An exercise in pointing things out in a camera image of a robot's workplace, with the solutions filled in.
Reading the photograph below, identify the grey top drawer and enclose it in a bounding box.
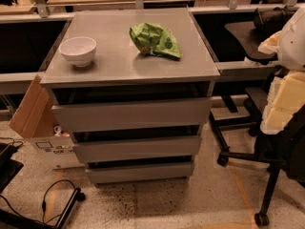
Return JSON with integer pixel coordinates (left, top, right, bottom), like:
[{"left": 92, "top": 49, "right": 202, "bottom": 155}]
[{"left": 52, "top": 97, "right": 212, "bottom": 132}]

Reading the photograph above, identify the grey drawer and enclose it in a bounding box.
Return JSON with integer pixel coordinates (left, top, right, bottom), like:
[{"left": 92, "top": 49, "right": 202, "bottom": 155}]
[
  {"left": 73, "top": 135, "right": 201, "bottom": 163},
  {"left": 52, "top": 97, "right": 212, "bottom": 132},
  {"left": 86, "top": 162, "right": 194, "bottom": 184}
]

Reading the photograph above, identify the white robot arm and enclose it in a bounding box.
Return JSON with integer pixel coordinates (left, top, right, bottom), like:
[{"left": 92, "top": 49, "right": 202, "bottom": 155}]
[{"left": 258, "top": 7, "right": 305, "bottom": 135}]

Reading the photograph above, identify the grey drawer cabinet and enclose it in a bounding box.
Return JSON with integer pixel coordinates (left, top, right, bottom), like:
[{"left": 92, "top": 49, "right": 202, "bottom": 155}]
[{"left": 41, "top": 9, "right": 219, "bottom": 170}]

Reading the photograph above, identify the grey middle drawer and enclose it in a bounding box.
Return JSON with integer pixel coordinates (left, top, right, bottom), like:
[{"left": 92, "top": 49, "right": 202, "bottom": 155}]
[{"left": 73, "top": 135, "right": 201, "bottom": 163}]

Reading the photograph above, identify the grey bottom drawer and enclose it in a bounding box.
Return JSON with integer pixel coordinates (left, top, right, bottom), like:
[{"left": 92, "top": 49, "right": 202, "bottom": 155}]
[{"left": 86, "top": 162, "right": 194, "bottom": 184}]

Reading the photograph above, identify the green chip bag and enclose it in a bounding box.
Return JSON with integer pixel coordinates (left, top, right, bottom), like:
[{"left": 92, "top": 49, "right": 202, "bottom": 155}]
[{"left": 129, "top": 23, "right": 181, "bottom": 60}]

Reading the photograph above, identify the white ceramic bowl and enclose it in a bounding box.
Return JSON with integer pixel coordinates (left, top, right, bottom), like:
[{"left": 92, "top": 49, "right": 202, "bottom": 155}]
[{"left": 59, "top": 36, "right": 97, "bottom": 67}]

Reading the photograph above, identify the brown cardboard box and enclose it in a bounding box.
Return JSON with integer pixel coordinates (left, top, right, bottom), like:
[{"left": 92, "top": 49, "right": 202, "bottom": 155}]
[{"left": 9, "top": 73, "right": 84, "bottom": 170}]

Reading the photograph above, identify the black office chair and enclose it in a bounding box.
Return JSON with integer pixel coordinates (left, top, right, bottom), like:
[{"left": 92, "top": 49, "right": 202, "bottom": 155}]
[{"left": 209, "top": 69, "right": 305, "bottom": 227}]

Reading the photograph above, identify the black bag on desk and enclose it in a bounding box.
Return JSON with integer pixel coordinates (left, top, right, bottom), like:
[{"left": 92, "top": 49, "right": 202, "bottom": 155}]
[{"left": 254, "top": 7, "right": 295, "bottom": 33}]

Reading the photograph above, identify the black equipment left edge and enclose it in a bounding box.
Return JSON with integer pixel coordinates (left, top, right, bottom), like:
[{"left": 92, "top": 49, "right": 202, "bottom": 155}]
[{"left": 0, "top": 143, "right": 23, "bottom": 193}]

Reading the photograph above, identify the black stand with cable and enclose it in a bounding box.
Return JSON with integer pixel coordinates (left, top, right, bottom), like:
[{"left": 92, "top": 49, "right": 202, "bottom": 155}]
[{"left": 0, "top": 178, "right": 87, "bottom": 229}]

